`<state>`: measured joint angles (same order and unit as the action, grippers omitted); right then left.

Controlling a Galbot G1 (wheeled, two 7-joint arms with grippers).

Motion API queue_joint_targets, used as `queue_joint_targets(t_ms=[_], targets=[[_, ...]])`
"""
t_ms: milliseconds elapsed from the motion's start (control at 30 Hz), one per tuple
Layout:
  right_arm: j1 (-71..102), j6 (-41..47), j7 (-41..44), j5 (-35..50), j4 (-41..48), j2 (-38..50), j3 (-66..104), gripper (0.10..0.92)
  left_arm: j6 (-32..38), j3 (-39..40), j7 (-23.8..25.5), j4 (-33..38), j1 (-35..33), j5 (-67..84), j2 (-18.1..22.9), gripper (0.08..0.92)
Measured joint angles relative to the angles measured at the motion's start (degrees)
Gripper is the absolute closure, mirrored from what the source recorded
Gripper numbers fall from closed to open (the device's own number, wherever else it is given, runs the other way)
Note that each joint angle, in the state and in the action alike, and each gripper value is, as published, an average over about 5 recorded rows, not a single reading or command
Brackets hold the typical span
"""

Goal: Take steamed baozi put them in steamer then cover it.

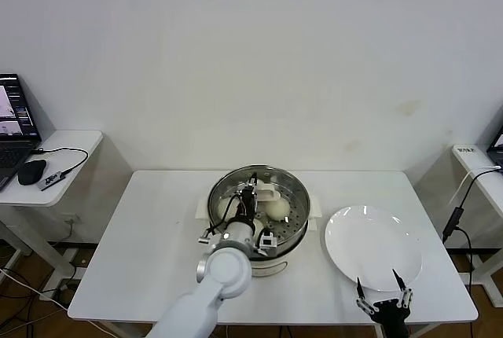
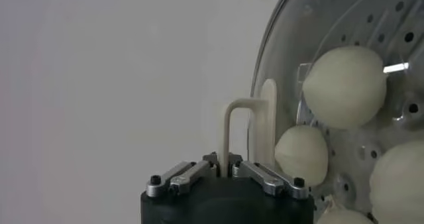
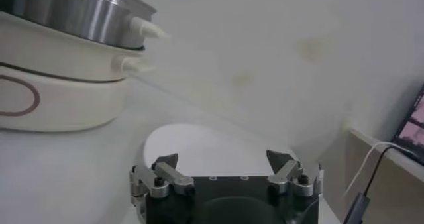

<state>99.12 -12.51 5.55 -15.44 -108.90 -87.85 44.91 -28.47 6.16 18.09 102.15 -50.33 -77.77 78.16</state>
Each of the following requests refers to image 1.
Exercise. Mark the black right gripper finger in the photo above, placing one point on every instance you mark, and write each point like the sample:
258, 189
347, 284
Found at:
360, 287
398, 278

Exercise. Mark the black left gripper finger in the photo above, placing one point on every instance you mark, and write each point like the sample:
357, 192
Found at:
253, 181
257, 213

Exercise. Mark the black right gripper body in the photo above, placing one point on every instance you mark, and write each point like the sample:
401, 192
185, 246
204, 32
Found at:
391, 316

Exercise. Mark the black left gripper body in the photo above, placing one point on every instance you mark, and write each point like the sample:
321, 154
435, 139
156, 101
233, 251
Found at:
247, 202

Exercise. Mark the stainless steel steamer basket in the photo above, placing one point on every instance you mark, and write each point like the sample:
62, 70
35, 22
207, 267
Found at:
292, 243

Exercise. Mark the white round plate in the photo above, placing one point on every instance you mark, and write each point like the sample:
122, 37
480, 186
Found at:
365, 243

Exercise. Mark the white labelled side desk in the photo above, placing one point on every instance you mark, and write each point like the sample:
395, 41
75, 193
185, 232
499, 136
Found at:
487, 192

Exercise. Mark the small printed label sticker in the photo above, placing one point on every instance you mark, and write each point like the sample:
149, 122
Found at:
466, 150

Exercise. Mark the dark laptop with blue screen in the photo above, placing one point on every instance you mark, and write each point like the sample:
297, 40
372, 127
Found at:
497, 153

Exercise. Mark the grey usb dongle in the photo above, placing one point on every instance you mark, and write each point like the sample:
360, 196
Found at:
50, 181

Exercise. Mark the white power strip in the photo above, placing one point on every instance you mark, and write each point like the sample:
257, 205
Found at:
53, 295

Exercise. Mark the black computer mouse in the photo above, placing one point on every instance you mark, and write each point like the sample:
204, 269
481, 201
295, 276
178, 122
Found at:
31, 172

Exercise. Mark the black open laptop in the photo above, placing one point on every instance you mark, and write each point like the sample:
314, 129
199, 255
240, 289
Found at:
15, 149

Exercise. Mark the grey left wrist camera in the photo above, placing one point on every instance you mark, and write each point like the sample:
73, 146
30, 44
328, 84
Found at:
267, 241

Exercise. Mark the white wall socket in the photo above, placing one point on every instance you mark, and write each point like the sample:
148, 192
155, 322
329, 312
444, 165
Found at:
72, 220

